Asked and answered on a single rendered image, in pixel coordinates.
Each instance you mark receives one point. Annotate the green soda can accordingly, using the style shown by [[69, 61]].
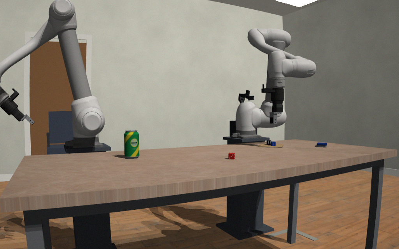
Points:
[[131, 144]]

